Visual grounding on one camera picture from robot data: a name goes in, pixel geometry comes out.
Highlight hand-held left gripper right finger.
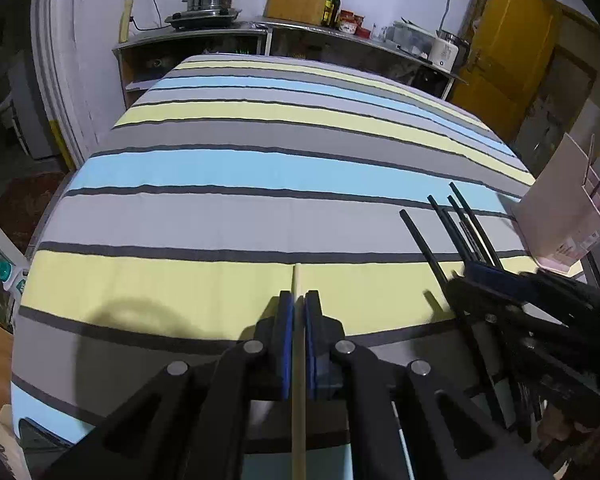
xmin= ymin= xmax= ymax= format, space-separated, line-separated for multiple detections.
xmin=304 ymin=289 xmax=556 ymax=480

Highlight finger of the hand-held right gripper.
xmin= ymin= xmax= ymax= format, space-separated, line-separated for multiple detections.
xmin=461 ymin=261 xmax=600 ymax=313
xmin=446 ymin=276 xmax=600 ymax=401

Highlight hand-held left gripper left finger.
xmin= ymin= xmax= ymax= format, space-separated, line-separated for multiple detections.
xmin=40 ymin=290 xmax=295 ymax=480

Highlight black chopstick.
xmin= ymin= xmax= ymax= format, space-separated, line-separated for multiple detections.
xmin=446 ymin=195 xmax=487 ymax=265
xmin=449 ymin=182 xmax=504 ymax=268
xmin=399 ymin=209 xmax=456 ymax=291
xmin=427 ymin=195 xmax=476 ymax=265

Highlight wooden chopstick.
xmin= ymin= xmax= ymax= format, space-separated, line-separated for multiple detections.
xmin=290 ymin=264 xmax=309 ymax=480
xmin=582 ymin=133 xmax=596 ymax=190

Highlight pink utensil holder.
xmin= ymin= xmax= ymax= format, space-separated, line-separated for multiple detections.
xmin=515 ymin=132 xmax=600 ymax=274

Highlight striped tablecloth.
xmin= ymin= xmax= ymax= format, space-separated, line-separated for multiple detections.
xmin=10 ymin=52 xmax=588 ymax=480

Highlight yellow wooden door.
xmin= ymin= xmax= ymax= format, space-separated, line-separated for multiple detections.
xmin=450 ymin=0 xmax=565 ymax=143

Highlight red seasoning jars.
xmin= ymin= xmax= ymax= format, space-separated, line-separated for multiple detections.
xmin=337 ymin=9 xmax=372 ymax=37

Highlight metal counter shelf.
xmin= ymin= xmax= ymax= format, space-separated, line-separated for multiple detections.
xmin=112 ymin=20 xmax=468 ymax=111

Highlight black cooktop stove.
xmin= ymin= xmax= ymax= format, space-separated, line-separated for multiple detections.
xmin=165 ymin=7 xmax=243 ymax=31

